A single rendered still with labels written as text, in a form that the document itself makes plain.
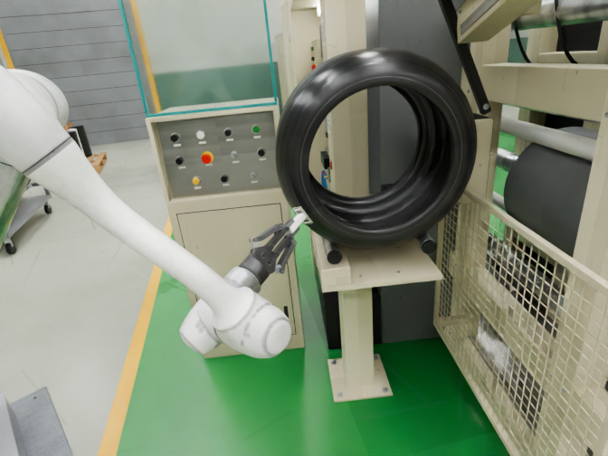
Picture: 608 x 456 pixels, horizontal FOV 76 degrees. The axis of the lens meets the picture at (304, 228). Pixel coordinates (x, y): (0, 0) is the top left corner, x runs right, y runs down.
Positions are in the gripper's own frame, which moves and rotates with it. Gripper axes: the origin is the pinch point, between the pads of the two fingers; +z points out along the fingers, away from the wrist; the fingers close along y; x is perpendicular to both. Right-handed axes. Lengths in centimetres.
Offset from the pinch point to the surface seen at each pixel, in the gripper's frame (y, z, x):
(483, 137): 24, 68, 20
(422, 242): 28.0, 21.0, 15.6
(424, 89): -10.0, 34.5, 30.9
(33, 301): -8, -61, -260
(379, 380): 104, 10, -45
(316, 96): -24.0, 18.2, 14.8
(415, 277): 36.5, 14.7, 11.8
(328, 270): 18.7, -0.1, -1.5
